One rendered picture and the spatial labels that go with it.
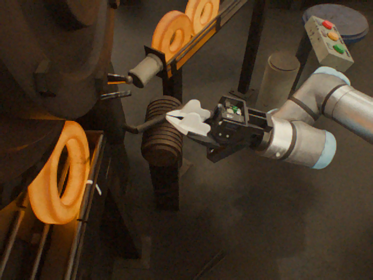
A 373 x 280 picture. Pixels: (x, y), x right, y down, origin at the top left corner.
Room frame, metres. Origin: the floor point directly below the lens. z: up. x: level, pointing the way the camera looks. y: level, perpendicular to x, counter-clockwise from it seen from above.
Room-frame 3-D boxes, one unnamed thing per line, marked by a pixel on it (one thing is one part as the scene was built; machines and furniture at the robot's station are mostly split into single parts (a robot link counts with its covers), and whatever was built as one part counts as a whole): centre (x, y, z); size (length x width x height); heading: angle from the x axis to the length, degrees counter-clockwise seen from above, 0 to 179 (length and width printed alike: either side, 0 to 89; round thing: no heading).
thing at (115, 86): (0.51, 0.22, 0.68); 0.11 x 0.08 x 0.24; 88
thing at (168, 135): (0.60, 0.07, 0.27); 0.22 x 0.13 x 0.53; 178
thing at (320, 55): (0.93, -0.54, 0.31); 0.24 x 0.16 x 0.62; 178
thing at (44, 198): (0.27, 0.22, 0.75); 0.18 x 0.03 x 0.18; 177
